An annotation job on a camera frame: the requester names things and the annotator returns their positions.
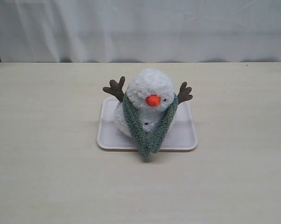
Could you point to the green fluffy scarf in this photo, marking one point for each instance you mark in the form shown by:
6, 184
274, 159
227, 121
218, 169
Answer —
153, 143

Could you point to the white plush snowman toy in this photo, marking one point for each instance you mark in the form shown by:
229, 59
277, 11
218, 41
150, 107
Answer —
151, 94

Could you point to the white plastic tray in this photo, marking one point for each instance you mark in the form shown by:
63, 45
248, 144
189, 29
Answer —
182, 137

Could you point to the white backdrop curtain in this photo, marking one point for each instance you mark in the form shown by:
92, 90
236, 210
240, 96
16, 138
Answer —
149, 31

